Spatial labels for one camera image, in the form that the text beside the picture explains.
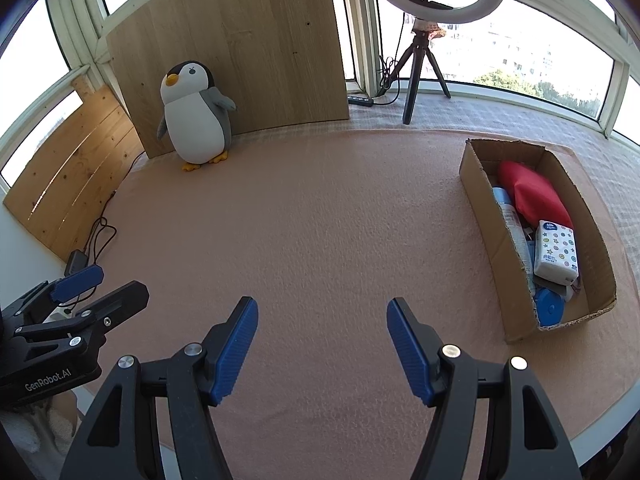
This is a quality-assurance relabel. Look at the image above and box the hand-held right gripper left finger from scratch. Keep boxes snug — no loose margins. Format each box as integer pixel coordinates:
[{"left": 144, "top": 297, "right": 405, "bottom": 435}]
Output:
[{"left": 59, "top": 296, "right": 260, "bottom": 480}]

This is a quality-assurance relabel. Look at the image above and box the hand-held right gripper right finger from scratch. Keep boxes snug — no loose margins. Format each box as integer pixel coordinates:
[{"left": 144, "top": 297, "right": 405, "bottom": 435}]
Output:
[{"left": 386, "top": 297, "right": 583, "bottom": 480}]

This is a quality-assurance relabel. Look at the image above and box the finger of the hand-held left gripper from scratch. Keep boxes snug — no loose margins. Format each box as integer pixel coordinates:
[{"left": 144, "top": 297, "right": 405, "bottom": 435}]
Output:
[
  {"left": 0, "top": 265, "right": 105, "bottom": 332},
  {"left": 0, "top": 281, "right": 150, "bottom": 377}
]

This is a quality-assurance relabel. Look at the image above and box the blue round compact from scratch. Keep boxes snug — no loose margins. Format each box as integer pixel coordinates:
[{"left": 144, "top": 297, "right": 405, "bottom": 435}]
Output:
[{"left": 532, "top": 290, "right": 566, "bottom": 327}]

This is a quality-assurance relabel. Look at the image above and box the cardboard box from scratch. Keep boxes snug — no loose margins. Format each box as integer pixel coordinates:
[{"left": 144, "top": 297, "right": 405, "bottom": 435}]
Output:
[{"left": 459, "top": 138, "right": 618, "bottom": 345}]

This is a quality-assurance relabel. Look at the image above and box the white sunscreen bottle blue cap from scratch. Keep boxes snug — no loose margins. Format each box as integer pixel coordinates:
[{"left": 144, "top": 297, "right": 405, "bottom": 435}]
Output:
[{"left": 491, "top": 186, "right": 537, "bottom": 281}]

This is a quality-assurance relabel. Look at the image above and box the white dotted tissue pack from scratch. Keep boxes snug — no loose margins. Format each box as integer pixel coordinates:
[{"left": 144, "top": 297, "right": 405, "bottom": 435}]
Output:
[{"left": 533, "top": 220, "right": 581, "bottom": 286}]

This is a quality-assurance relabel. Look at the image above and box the red fabric pouch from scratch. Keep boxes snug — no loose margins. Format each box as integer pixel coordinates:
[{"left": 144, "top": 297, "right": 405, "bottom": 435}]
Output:
[{"left": 496, "top": 161, "right": 575, "bottom": 231}]

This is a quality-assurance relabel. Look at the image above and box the black power adapter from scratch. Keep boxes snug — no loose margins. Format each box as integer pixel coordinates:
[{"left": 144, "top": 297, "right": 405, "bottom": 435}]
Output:
[{"left": 65, "top": 249, "right": 90, "bottom": 277}]

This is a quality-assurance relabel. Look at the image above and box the white fuzzy cloth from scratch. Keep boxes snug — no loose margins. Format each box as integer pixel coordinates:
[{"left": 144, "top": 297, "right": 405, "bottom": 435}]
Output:
[{"left": 5, "top": 400, "right": 78, "bottom": 456}]

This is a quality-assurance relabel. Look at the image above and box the pine slat panel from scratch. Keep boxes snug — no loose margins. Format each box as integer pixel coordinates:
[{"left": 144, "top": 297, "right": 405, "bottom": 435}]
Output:
[{"left": 2, "top": 76, "right": 146, "bottom": 263}]

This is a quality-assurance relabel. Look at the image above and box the grey white penguin plush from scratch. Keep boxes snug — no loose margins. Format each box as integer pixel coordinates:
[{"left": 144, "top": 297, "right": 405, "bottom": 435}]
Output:
[{"left": 156, "top": 61, "right": 237, "bottom": 172}]

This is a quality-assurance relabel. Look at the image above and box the white checked cloth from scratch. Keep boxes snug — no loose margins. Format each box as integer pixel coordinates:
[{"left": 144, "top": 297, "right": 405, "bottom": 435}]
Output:
[{"left": 347, "top": 91, "right": 640, "bottom": 281}]

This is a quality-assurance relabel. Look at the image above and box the large light wood board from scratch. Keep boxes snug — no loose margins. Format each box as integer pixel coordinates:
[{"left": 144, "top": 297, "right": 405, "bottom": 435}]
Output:
[{"left": 106, "top": 0, "right": 351, "bottom": 159}]

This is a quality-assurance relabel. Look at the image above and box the black adapter cable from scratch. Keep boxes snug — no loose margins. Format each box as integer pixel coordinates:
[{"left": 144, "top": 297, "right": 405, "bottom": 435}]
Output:
[{"left": 82, "top": 157, "right": 148, "bottom": 271}]

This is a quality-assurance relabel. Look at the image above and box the black ring light cable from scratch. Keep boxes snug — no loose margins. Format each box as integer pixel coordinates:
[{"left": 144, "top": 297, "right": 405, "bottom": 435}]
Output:
[{"left": 377, "top": 10, "right": 406, "bottom": 106}]

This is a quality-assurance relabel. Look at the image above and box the white window frame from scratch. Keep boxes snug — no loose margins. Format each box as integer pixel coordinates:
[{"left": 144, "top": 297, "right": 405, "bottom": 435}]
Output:
[{"left": 0, "top": 0, "right": 640, "bottom": 186}]

